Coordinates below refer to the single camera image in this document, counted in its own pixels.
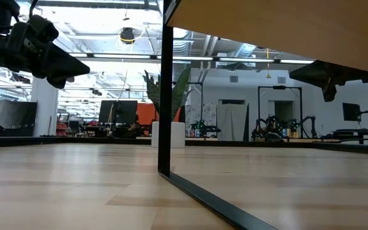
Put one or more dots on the ceiling light strip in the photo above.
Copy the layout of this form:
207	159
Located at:
193	58
78	55
299	61
121	56
251	60

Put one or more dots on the green plant white pot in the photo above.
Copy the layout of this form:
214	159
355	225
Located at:
179	134

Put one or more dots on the red-orange partition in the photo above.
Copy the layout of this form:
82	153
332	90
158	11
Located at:
145	113

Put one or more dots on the large black screen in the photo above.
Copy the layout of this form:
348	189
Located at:
123	111

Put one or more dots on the black background robot arm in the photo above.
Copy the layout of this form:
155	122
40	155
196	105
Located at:
275	124
203	127

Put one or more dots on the black partition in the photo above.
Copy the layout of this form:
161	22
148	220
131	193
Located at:
14	118

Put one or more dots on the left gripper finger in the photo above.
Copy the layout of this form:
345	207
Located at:
59	62
61	82

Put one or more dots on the white patterned panel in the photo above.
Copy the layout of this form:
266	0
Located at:
208	113

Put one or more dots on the black desk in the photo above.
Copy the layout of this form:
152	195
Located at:
356	133

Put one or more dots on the grey draped cover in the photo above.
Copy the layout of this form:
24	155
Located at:
235	121

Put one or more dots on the black metal table frame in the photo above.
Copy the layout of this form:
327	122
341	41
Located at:
75	140

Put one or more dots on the black monitor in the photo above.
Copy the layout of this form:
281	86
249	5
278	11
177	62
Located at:
351	111

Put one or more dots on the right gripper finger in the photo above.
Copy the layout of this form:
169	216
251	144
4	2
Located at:
321	75

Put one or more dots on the black gantry frame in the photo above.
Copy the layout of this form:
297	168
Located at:
201	102
280	87

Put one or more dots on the white column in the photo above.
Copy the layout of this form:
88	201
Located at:
45	108

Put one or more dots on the black overhead camera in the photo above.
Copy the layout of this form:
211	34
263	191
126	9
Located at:
128	33

